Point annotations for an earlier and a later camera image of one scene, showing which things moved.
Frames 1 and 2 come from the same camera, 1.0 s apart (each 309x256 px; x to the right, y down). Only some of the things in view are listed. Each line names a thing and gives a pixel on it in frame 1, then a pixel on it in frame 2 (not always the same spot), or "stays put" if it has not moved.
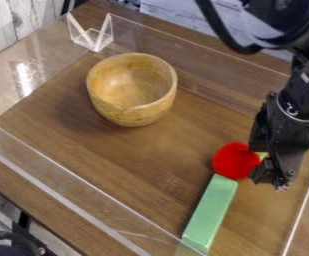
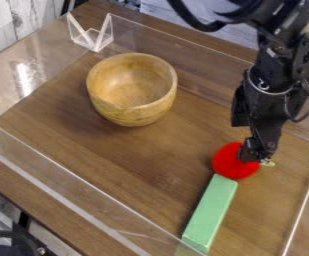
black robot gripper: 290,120 -> 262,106
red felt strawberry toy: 236,161 stays put
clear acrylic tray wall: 85,217 stays put
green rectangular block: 207,218 stays put
